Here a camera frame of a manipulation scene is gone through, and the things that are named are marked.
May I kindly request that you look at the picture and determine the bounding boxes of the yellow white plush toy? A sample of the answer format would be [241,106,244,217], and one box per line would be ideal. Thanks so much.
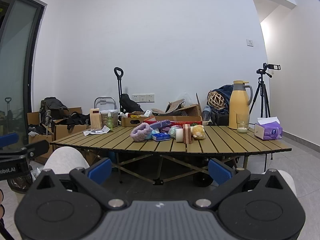
[190,125,206,140]

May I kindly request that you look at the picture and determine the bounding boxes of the lilac fuzzy headband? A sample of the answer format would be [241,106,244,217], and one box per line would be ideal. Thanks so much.
[130,122,153,142]

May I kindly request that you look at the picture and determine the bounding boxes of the iridescent mesh bath puff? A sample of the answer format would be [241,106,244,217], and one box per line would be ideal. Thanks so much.
[168,126,179,139]

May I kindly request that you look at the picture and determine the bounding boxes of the blue packet box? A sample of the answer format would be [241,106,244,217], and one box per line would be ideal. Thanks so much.
[151,133,171,142]

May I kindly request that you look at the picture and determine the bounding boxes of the person's left hand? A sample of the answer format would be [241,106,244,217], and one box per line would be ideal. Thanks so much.
[0,190,5,219]

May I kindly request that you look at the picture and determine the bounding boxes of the cardboard boxes on floor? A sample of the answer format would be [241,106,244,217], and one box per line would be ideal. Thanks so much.
[27,107,89,164]

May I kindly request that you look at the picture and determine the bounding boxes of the person's knee grey trousers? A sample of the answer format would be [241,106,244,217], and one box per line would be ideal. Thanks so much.
[43,146,89,174]

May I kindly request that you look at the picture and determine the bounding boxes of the black grey backpack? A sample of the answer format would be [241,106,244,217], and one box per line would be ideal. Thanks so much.
[39,97,70,131]

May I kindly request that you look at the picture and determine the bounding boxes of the white paper sheets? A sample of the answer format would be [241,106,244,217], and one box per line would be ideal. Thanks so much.
[83,126,111,136]

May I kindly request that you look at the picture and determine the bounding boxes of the green spray bottle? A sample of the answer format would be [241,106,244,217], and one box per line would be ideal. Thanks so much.
[106,111,113,130]

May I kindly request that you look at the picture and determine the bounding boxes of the black laptop bag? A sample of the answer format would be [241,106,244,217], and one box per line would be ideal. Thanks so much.
[211,109,229,126]

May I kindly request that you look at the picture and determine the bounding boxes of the clear container with lid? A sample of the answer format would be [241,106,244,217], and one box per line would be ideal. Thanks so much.
[100,109,118,128]

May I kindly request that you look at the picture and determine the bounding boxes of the wooden block box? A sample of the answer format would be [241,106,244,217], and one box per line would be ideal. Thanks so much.
[89,108,102,129]

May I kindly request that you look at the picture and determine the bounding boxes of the glass cup with candle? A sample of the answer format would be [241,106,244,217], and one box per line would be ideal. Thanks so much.
[236,114,250,133]

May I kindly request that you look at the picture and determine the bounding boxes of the small brown cardboard tray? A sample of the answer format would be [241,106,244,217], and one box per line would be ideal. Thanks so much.
[121,117,147,127]

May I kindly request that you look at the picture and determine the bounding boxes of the blue water bottle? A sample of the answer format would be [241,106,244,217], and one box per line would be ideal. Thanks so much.
[202,106,212,122]

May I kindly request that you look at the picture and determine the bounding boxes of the folding slatted camping table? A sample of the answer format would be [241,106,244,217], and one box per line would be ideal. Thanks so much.
[51,126,292,185]

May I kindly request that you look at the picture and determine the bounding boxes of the purple tissue box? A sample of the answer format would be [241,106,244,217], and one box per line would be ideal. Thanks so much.
[254,116,283,140]

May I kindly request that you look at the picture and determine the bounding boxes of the large open cardboard box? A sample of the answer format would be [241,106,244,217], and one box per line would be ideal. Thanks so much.
[153,92,202,116]

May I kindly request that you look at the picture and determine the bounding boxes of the red orange cardboard tray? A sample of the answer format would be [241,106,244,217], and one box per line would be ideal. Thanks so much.
[143,116,202,126]

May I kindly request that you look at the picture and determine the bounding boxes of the folded metal step stool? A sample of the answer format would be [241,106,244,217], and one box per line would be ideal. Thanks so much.
[94,96,117,111]

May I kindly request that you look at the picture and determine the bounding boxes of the yellow thermos jug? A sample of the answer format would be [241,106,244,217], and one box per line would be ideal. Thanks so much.
[228,80,253,129]

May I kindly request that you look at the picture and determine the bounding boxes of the woven rattan ball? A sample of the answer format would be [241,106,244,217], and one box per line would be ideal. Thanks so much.
[207,91,225,110]

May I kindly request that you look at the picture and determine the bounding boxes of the black trolley cart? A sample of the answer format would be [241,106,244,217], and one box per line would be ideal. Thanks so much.
[114,67,143,113]

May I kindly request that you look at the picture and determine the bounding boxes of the white plastic bottle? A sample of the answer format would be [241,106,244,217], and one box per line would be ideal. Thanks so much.
[144,110,152,118]

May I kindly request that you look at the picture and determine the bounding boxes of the glass sliding door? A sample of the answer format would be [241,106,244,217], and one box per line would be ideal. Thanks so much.
[1,0,44,149]

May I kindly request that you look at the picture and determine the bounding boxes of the wall power sockets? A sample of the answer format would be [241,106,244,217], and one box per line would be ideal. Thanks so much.
[132,94,155,103]

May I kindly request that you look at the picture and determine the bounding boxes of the camera on black tripod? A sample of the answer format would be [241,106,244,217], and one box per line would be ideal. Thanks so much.
[249,63,281,118]

